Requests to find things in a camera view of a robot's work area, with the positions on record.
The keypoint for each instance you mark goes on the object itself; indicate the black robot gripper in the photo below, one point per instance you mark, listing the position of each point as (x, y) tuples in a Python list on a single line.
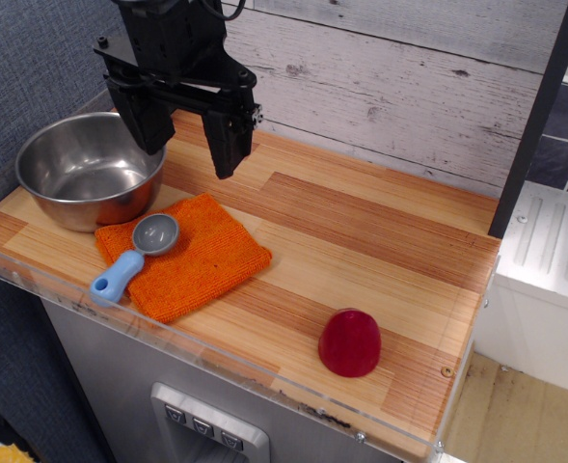
[(170, 56)]

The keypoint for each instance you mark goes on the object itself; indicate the yellow object bottom left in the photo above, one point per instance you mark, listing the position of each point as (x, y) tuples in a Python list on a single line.
[(13, 454)]

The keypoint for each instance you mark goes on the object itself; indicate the stainless steel bowl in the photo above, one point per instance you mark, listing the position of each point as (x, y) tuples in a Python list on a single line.
[(87, 171)]

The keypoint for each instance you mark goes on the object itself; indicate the clear acrylic edge guard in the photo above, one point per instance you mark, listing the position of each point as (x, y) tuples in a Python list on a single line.
[(402, 445)]

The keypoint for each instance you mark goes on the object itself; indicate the black right frame post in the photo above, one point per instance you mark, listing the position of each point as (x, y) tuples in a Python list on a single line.
[(543, 104)]

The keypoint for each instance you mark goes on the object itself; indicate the grey cabinet front panel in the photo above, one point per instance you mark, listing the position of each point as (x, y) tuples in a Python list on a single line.
[(116, 364)]

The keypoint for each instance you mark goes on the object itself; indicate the orange knitted cloth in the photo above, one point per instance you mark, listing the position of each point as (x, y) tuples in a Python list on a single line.
[(213, 254)]

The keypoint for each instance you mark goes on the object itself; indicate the white ribbed box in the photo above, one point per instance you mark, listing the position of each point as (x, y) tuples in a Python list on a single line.
[(524, 321)]

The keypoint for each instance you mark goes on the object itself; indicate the grey blue-handled scoop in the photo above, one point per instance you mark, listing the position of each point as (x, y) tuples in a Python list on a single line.
[(153, 236)]

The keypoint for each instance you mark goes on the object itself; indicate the silver button control panel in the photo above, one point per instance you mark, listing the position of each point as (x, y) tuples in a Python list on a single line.
[(194, 431)]

